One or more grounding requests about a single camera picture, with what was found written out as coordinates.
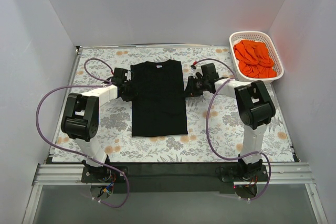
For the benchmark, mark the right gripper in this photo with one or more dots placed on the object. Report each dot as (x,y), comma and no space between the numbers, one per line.
(191,87)

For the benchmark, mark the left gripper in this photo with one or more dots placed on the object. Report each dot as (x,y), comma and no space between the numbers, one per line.
(128,91)

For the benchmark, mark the black t shirt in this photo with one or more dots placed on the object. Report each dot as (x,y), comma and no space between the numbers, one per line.
(159,108)

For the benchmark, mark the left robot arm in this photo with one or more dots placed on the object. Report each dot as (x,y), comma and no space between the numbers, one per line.
(80,122)

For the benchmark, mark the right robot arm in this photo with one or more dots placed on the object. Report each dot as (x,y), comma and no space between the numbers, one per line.
(255,108)

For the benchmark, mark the floral patterned table mat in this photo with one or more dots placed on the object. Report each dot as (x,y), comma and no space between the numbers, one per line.
(225,127)

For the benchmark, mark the orange t shirt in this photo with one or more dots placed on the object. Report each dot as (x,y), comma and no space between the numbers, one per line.
(254,59)

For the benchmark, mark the white perforated plastic basket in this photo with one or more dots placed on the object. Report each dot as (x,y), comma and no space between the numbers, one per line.
(260,37)

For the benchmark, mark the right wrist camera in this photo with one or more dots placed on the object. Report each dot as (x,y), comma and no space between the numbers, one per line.
(207,72)

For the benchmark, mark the aluminium back rail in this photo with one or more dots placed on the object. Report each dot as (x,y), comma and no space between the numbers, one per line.
(79,48)

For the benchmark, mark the aluminium rail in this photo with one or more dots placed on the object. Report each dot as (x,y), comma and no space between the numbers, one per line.
(79,48)
(70,174)

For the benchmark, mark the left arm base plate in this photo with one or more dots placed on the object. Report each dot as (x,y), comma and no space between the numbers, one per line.
(118,174)

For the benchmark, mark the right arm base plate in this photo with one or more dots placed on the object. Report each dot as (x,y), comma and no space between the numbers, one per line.
(231,174)

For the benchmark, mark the aluminium front rail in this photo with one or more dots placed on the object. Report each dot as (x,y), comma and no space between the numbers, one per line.
(70,174)

